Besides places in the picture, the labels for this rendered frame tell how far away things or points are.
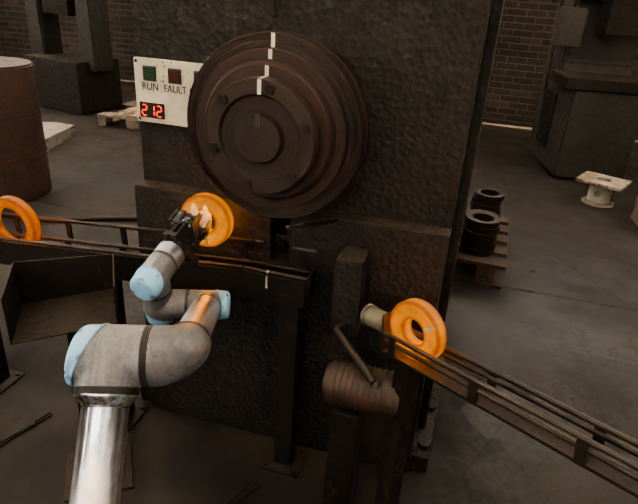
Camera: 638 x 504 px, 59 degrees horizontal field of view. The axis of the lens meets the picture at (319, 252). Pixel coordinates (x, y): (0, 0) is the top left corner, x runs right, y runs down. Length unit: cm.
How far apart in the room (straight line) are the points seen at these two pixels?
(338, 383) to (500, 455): 85
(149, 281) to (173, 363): 35
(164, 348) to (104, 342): 11
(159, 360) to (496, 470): 138
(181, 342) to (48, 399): 134
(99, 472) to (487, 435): 151
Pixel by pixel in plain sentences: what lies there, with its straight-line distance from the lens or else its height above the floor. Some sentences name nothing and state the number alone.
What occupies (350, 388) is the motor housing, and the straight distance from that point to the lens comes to 152.
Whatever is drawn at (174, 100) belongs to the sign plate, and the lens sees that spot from 172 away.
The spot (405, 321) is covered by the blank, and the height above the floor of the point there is 72.
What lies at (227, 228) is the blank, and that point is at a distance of 162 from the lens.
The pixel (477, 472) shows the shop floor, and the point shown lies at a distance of 211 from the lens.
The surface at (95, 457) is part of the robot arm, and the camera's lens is 111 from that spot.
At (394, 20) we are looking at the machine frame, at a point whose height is 139.
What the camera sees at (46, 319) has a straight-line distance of 170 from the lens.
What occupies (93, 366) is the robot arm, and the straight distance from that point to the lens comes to 110.
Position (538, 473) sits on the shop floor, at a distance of 219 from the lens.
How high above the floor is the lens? 146
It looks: 25 degrees down
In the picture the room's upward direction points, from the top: 4 degrees clockwise
